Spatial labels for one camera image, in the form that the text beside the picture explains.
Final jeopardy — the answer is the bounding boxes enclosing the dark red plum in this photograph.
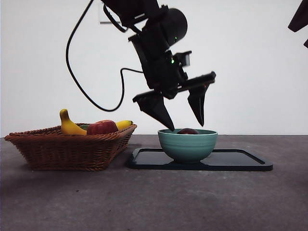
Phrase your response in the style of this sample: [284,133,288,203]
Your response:
[177,128,200,135]

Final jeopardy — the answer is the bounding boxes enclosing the teal ribbed bowl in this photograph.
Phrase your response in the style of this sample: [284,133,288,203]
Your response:
[157,128,218,164]

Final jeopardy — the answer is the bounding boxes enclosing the yellow banana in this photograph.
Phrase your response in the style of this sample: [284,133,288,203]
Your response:
[115,120,134,131]
[59,108,88,136]

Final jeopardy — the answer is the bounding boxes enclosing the red bell pepper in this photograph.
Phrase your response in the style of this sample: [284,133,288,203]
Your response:
[86,120,119,135]

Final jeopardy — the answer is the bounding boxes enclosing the black rectangular tray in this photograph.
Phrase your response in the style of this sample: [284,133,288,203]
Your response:
[126,148,274,172]

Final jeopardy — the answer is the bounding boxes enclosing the brown wicker basket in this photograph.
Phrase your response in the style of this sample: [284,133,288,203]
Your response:
[4,124,138,172]

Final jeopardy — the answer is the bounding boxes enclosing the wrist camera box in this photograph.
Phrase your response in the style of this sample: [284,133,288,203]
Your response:
[173,50,193,68]

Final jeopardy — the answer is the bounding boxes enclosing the short black cable loop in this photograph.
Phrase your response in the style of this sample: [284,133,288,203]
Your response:
[103,3,129,33]

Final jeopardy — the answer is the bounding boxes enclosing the white wall socket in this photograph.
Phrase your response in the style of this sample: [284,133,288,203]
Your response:
[99,4,121,25]

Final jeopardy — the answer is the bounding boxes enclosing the long black cable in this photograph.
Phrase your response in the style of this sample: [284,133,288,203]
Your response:
[66,0,143,112]

